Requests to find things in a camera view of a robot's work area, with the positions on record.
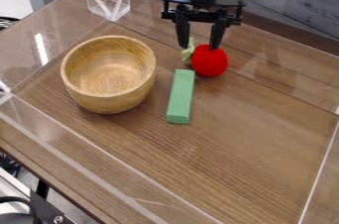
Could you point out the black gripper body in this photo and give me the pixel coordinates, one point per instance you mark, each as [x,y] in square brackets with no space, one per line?
[222,12]

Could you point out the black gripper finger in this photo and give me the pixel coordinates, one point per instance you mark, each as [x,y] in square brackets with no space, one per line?
[184,30]
[217,34]

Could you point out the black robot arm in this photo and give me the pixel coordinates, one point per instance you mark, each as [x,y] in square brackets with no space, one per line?
[221,13]

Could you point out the red knitted fruit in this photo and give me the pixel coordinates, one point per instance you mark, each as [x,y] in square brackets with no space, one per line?
[209,62]

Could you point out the wooden bowl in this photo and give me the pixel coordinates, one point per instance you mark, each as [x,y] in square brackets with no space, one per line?
[109,73]

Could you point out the green rectangular block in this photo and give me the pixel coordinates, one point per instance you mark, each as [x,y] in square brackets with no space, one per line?
[181,97]

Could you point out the clear acrylic corner bracket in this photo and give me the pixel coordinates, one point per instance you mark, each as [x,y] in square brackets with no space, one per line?
[109,9]

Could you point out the clear acrylic enclosure wall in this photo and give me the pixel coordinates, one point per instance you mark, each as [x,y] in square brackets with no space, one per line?
[256,160]

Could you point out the black clamp with cable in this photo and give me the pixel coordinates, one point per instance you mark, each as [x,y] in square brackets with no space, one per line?
[37,216]

